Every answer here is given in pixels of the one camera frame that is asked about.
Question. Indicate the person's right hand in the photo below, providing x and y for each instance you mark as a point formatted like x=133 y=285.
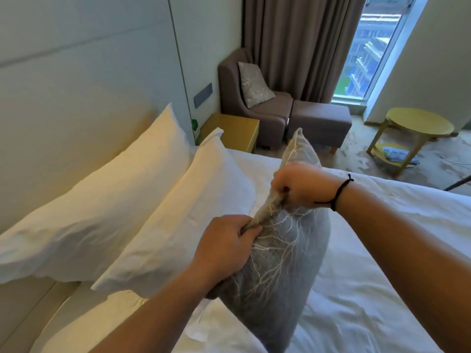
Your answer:
x=303 y=184

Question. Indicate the person's left hand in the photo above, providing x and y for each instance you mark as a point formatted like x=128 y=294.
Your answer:
x=220 y=249

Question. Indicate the person's left thumb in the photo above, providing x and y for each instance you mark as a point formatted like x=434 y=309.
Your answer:
x=247 y=231

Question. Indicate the person's right fingers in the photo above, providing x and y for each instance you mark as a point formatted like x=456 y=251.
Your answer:
x=280 y=187

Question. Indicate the grey branch-pattern cushion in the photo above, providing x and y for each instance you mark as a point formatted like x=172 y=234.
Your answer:
x=279 y=260

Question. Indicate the person's right forearm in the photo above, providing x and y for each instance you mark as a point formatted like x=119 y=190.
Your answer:
x=408 y=253

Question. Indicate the person's left forearm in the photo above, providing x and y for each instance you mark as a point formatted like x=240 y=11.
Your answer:
x=154 y=312

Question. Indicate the white bed pillow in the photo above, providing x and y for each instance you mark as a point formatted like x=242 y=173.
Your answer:
x=92 y=209
x=180 y=224

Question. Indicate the yellow wooden bedside table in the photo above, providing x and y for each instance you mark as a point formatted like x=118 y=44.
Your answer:
x=231 y=131

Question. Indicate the brown upholstered footstool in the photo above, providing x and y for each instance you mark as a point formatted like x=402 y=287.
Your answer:
x=319 y=123

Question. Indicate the brown upholstered armchair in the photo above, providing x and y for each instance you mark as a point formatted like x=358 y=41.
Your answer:
x=254 y=102

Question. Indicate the green and white card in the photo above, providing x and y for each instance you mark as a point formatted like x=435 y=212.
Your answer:
x=195 y=130

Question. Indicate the grey patterned armchair cushion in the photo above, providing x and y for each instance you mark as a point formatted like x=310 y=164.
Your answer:
x=254 y=84

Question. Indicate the white bed duvet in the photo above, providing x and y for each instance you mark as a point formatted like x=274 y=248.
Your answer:
x=353 y=275

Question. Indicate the magazines on table shelf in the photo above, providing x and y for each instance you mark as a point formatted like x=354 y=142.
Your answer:
x=397 y=155

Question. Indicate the round yellow side table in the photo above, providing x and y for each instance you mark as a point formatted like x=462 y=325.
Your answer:
x=414 y=137

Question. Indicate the brown window curtain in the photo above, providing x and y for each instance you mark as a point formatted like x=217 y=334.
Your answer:
x=301 y=44

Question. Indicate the window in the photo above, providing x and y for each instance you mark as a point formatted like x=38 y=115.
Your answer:
x=371 y=47

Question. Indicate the dark thin rod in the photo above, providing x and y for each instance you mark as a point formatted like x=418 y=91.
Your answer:
x=458 y=183

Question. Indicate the padded beige headboard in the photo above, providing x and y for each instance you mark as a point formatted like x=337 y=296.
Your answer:
x=84 y=106

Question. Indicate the grey wall switch panel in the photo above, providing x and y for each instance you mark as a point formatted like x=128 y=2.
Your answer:
x=202 y=95

